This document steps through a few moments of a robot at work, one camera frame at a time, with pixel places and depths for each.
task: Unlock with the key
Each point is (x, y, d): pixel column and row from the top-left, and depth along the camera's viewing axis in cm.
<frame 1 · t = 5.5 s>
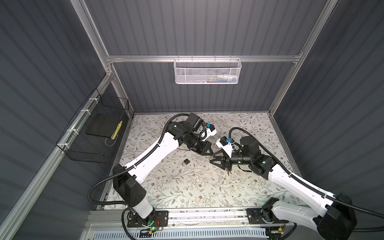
left hand: (212, 153, 70), fingers closed
right hand: (213, 159, 72), fingers open
small black padlock: (186, 162, 96), on the table
keys near blue padlock: (228, 172, 90), on the table

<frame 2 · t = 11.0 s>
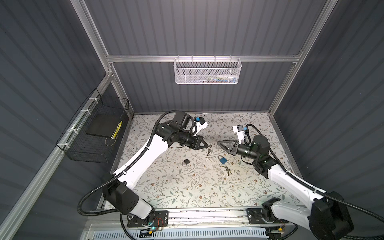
left hand: (207, 146, 70), fingers closed
right hand: (220, 145, 73), fingers open
blue padlock: (222, 159, 96), on the table
silver keys on ring: (210, 149, 74), point 24 cm above the table
the other named things where they were.

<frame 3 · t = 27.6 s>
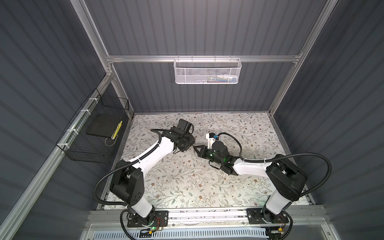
left hand: (195, 141, 86), fingers open
right hand: (194, 149, 84), fingers closed
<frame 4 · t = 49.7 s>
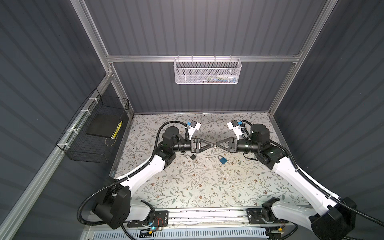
left hand: (212, 146, 68), fingers open
right hand: (218, 146, 68), fingers closed
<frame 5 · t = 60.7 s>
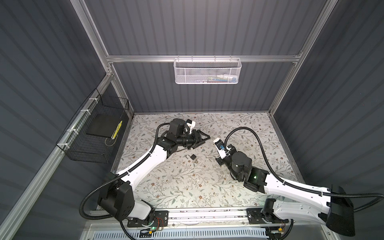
left hand: (209, 139, 74), fingers open
right hand: (219, 143, 72), fingers closed
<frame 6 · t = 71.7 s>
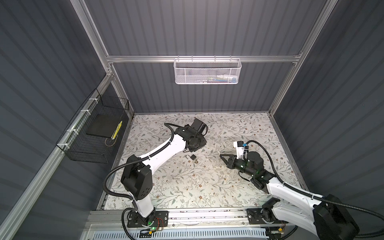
left hand: (204, 143, 84), fingers open
right hand: (222, 157, 79), fingers closed
